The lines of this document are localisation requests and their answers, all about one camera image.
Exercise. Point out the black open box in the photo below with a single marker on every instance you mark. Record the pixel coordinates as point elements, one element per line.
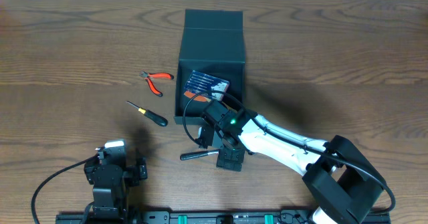
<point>213,44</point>

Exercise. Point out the blue precision screwdriver set case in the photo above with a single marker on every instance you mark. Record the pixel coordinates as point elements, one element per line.
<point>200,82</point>

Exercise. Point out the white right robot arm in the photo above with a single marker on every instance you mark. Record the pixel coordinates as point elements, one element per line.
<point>342,181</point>

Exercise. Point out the black handled claw hammer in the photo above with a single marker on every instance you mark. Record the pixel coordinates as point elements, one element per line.
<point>200,154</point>

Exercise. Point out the black mounting rail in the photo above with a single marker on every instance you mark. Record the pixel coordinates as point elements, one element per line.
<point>164,217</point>

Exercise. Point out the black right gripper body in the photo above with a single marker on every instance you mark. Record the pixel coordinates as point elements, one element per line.
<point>227,156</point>

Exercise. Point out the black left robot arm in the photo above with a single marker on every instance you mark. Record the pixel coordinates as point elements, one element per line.
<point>111,178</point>

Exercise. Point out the orange scraper wooden handle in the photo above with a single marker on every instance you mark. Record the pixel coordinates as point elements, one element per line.
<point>200,98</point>

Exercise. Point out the black yellow screwdriver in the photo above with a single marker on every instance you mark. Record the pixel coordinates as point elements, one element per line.
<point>157,119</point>

